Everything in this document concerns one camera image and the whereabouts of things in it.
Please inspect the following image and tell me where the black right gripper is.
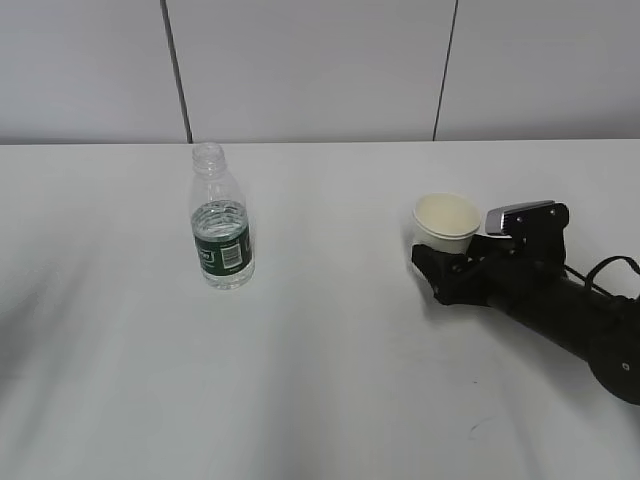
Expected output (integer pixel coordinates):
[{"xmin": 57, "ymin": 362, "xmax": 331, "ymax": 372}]
[{"xmin": 411, "ymin": 232, "xmax": 566, "ymax": 306}]

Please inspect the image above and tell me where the white paper cup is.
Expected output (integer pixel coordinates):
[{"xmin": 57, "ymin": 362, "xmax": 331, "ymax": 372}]
[{"xmin": 412, "ymin": 193, "xmax": 481, "ymax": 254}]

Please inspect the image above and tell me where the clear water bottle green label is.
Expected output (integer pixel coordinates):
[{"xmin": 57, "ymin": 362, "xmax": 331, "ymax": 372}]
[{"xmin": 189, "ymin": 143, "xmax": 255, "ymax": 290}]

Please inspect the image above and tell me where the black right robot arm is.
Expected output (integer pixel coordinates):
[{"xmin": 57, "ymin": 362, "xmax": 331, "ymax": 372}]
[{"xmin": 411, "ymin": 235, "xmax": 639, "ymax": 405}]

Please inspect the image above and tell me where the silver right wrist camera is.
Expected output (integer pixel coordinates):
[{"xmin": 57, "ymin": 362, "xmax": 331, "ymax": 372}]
[{"xmin": 485, "ymin": 200, "xmax": 570, "ymax": 265}]

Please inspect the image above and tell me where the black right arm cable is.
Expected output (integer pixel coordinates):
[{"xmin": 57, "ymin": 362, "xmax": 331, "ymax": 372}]
[{"xmin": 562, "ymin": 255, "xmax": 640, "ymax": 301}]

